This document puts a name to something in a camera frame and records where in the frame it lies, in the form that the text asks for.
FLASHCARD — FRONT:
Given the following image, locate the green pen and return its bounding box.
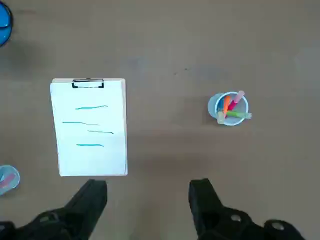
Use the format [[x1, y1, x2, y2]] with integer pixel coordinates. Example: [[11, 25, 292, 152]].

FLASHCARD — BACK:
[[225, 110, 253, 120]]

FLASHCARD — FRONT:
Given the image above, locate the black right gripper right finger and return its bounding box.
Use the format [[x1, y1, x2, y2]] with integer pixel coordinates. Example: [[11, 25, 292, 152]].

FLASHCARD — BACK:
[[188, 177, 305, 240]]

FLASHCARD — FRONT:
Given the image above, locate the blue desk lamp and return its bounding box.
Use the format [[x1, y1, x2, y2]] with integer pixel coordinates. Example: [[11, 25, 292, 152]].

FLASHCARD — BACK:
[[0, 2, 13, 48]]

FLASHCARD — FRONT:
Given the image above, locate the black metal clipboard clip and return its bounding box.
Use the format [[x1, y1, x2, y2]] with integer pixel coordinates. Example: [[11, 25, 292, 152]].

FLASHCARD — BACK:
[[71, 78, 105, 90]]

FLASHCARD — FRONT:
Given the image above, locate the white paper sheet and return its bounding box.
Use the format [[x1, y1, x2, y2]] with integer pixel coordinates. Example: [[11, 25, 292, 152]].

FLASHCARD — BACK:
[[49, 80, 127, 177]]

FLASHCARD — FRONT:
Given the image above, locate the orange pen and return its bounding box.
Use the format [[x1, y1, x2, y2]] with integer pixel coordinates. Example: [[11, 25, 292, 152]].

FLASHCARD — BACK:
[[222, 95, 231, 114]]

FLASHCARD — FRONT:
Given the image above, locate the wooden clipboard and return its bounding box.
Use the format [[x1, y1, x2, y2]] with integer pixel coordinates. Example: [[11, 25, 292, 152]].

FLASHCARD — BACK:
[[51, 78, 128, 177]]

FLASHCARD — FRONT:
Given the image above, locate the clear plastic cup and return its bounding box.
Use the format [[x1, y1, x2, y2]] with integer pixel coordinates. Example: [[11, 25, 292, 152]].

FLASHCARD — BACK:
[[0, 164, 21, 196], [207, 91, 250, 126]]

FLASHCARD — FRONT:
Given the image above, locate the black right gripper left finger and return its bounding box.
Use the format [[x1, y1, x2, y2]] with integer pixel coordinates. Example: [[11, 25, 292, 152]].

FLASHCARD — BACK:
[[0, 178, 108, 240]]

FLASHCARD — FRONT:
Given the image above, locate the pink pen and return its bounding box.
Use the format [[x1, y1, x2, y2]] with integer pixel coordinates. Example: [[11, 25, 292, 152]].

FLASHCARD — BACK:
[[228, 90, 246, 111], [0, 174, 17, 190]]

